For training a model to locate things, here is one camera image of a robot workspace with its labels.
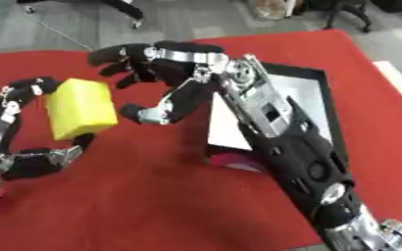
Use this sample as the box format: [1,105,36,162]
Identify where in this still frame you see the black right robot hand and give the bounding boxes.
[85,40,235,126]

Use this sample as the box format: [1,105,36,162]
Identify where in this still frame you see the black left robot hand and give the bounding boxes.
[0,76,97,181]

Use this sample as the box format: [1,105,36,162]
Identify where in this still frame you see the yellow rectangular block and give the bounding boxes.
[43,77,121,142]

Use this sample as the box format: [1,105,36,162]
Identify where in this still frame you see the black office chair base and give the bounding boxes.
[16,0,146,28]

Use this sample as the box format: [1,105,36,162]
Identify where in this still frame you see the tan cardboard box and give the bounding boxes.
[249,0,297,21]

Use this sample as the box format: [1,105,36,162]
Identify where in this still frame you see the black chair legs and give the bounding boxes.
[309,0,375,33]

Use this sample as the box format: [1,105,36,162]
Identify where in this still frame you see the white cable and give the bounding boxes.
[23,6,98,53]

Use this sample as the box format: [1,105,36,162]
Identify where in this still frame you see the black box with white inside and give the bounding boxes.
[202,62,349,171]

